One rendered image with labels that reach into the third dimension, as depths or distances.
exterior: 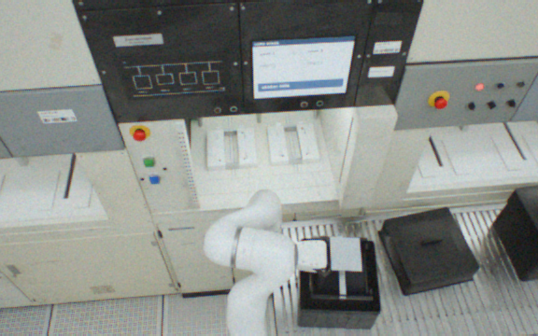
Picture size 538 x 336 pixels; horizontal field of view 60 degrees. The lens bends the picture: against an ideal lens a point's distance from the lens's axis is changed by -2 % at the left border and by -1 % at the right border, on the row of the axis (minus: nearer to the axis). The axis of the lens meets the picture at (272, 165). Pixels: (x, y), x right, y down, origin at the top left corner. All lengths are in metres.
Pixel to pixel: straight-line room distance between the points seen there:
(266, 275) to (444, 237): 1.01
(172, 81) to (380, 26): 0.60
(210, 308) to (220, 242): 1.58
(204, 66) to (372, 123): 0.56
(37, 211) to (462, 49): 1.69
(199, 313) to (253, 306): 1.50
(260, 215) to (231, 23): 0.50
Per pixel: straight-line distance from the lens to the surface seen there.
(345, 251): 1.58
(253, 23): 1.27
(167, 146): 1.60
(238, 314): 1.19
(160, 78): 1.38
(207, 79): 1.38
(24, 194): 2.21
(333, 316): 1.71
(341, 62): 1.39
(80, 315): 2.81
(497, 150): 2.32
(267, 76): 1.38
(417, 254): 1.89
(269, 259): 1.08
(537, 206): 2.00
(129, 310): 2.74
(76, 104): 1.48
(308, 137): 2.09
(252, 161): 2.00
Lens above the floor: 2.47
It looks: 52 degrees down
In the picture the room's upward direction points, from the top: 1 degrees clockwise
